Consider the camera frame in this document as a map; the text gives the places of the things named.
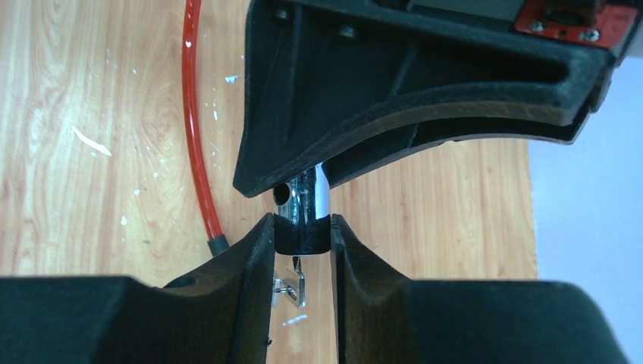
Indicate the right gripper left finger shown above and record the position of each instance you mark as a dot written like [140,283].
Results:
[217,313]

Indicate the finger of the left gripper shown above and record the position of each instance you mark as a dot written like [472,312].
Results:
[309,65]
[378,136]

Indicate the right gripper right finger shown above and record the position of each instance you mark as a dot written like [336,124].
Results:
[383,316]

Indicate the silver key with ring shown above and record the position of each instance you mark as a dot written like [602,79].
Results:
[289,281]

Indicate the red cable lock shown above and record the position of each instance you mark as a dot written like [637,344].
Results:
[304,201]

